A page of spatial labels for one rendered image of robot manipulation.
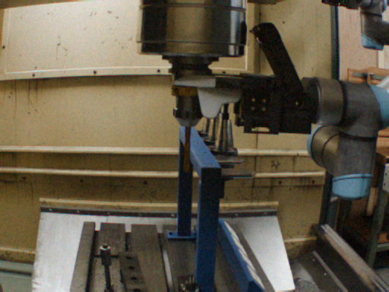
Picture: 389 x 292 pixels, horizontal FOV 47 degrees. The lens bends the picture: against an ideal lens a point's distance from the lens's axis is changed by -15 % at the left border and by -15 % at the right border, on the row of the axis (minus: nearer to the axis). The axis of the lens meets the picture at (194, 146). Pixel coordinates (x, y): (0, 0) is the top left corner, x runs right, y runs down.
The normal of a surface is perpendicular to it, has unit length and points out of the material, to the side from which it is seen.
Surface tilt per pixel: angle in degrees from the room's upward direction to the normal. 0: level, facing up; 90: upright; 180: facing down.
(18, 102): 90
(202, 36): 90
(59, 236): 24
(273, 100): 90
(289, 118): 90
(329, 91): 62
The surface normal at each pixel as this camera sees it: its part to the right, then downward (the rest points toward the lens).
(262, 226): 0.08, -0.81
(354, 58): 0.13, 0.19
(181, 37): -0.17, 0.19
